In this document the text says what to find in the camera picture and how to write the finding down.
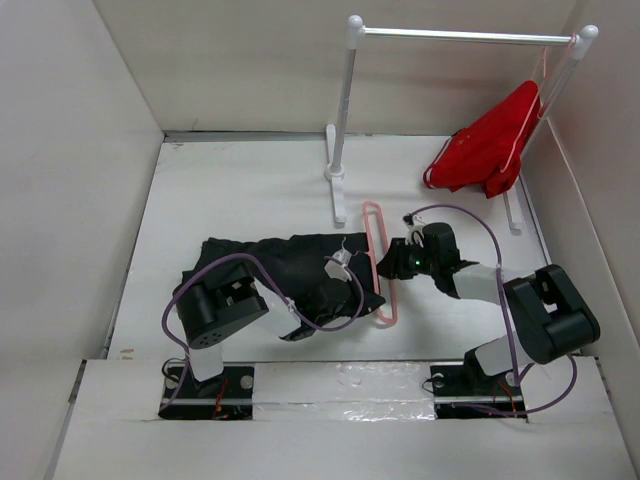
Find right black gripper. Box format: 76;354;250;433
371;237;438;280

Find black trousers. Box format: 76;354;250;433
182;232;373;298

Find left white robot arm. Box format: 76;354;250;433
172;254;386;397

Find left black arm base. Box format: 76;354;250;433
158;362;255;421

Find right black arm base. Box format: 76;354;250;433
422;351;526;420

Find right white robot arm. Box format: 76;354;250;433
377;223;601;394

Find red garment on hanger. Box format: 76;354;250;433
423;80;537;199

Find pink hanger with garment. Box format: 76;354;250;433
500;34;582;173

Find white metal clothes rack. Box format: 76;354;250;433
324;15;599;228

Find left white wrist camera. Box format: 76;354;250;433
324;247;352;282

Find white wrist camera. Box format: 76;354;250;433
324;247;352;282
402;213;426;247

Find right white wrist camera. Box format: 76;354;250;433
402;213;426;247

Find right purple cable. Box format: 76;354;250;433
407;203;579;417

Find purple cable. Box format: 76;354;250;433
407;203;579;417
159;253;369;414

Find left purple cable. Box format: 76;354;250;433
159;253;369;414

